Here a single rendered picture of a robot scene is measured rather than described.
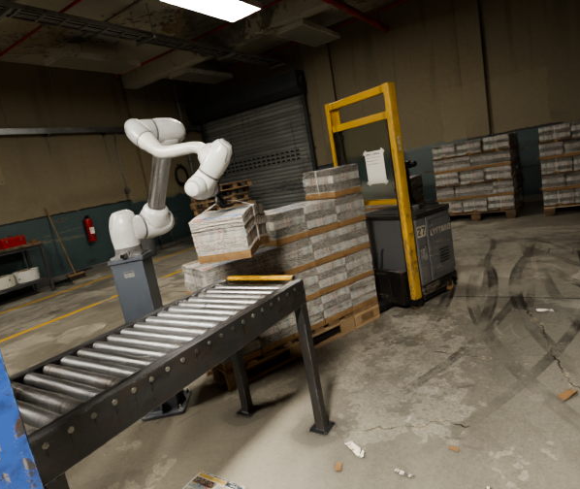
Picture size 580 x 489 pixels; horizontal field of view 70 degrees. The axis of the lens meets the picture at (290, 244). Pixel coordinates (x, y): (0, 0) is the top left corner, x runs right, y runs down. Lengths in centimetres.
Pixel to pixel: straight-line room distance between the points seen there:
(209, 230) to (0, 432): 136
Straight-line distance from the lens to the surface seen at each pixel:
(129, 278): 261
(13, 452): 103
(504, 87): 892
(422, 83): 921
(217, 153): 188
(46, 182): 953
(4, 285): 837
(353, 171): 336
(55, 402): 146
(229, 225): 206
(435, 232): 386
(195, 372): 154
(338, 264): 323
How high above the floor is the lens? 132
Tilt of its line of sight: 10 degrees down
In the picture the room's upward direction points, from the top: 10 degrees counter-clockwise
